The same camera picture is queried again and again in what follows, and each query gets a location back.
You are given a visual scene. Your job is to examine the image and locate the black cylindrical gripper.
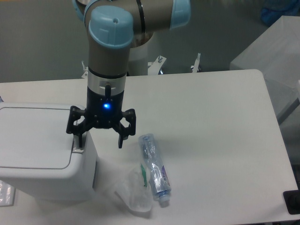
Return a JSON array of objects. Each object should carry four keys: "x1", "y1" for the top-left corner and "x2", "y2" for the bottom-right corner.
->
[{"x1": 66, "y1": 67, "x2": 137, "y2": 149}]

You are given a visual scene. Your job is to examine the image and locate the clear plastic wrapper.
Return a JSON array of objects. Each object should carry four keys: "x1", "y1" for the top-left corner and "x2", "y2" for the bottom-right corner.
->
[{"x1": 115, "y1": 162, "x2": 153, "y2": 213}]

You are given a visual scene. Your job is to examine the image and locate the white push-lid trash can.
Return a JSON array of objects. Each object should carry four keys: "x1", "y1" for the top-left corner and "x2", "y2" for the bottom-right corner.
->
[{"x1": 0, "y1": 102, "x2": 98, "y2": 201}]

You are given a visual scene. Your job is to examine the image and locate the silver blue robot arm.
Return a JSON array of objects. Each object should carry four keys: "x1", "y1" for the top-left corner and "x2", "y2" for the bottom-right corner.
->
[{"x1": 66, "y1": 0, "x2": 191, "y2": 147}]

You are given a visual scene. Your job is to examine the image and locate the clear plastic water bottle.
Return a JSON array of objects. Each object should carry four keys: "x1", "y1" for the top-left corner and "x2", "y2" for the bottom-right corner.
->
[{"x1": 138, "y1": 134, "x2": 172, "y2": 207}]

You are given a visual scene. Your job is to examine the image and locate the clear plastic bag left edge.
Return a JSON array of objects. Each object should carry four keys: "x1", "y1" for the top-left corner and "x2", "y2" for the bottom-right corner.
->
[{"x1": 0, "y1": 181, "x2": 15, "y2": 207}]

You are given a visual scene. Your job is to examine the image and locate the white covered side table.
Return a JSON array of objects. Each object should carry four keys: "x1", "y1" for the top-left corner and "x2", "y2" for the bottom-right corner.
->
[{"x1": 230, "y1": 16, "x2": 300, "y2": 120}]

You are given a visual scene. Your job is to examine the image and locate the black device at table edge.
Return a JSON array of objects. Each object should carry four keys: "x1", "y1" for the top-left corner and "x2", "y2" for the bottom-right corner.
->
[{"x1": 283, "y1": 190, "x2": 300, "y2": 215}]

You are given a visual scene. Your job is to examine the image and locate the blue object in background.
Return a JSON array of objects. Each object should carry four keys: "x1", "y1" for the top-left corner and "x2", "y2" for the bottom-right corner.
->
[{"x1": 260, "y1": 0, "x2": 300, "y2": 27}]

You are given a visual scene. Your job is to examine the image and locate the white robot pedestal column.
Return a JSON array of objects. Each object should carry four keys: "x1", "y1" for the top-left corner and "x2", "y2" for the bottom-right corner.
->
[{"x1": 127, "y1": 32, "x2": 154, "y2": 76}]

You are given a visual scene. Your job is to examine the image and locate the white metal base frame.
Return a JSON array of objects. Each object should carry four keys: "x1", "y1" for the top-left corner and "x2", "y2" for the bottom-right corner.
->
[{"x1": 81, "y1": 53, "x2": 202, "y2": 79}]

